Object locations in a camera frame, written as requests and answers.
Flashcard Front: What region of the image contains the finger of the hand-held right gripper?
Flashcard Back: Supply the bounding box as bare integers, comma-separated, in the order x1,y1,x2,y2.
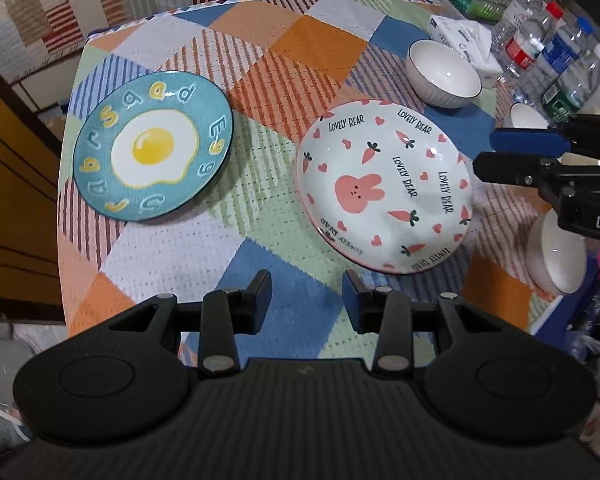
490,114,600,161
472,152,582,196

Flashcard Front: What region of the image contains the patchwork cabinet cover cloth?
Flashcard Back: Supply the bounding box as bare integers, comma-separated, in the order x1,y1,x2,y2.
0,0,273,87

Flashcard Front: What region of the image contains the crumpled plastic bag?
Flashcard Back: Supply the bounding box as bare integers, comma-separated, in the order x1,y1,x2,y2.
0,320,33,443

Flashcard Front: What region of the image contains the patchwork tablecloth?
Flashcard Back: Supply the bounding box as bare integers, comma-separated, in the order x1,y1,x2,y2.
57,0,600,363

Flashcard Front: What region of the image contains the green label water bottle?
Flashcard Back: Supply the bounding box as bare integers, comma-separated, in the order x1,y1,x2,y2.
540,44,600,126

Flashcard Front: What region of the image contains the red label water bottle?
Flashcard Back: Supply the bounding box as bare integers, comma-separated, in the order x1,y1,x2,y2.
496,2,566,88

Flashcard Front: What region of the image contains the white bowl dark rim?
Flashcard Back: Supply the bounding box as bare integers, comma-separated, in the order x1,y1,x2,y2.
406,39,482,109
525,207,589,297
509,102,550,131

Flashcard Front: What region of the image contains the clear water bottle white cap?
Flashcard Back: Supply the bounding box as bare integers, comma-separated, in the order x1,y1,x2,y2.
495,0,549,51

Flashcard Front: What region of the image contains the white counter cabinet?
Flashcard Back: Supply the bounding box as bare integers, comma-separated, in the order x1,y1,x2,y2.
10,57,89,112

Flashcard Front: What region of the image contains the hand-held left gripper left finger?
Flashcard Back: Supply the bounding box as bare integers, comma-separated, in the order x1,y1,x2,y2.
107,269,274,378

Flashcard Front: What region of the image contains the teal fried egg plate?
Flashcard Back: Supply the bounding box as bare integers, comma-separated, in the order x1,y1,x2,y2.
72,71,234,222

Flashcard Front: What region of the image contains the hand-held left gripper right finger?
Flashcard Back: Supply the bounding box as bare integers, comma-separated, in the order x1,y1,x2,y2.
341,269,499,375

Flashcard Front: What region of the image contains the yellow wooden cabinet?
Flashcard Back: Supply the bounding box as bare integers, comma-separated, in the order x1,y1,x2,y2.
0,52,67,320

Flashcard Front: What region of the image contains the white tissue pack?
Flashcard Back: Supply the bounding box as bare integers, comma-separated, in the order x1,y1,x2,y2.
426,14,504,85

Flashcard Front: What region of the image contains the grey plastic basket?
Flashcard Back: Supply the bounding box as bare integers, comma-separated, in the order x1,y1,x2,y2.
439,0,512,24

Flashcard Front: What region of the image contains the white pink rabbit plate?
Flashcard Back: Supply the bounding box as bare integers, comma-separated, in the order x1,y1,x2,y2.
296,100,475,275

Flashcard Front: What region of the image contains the blue label water bottle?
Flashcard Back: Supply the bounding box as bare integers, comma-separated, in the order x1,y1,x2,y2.
511,16,594,107

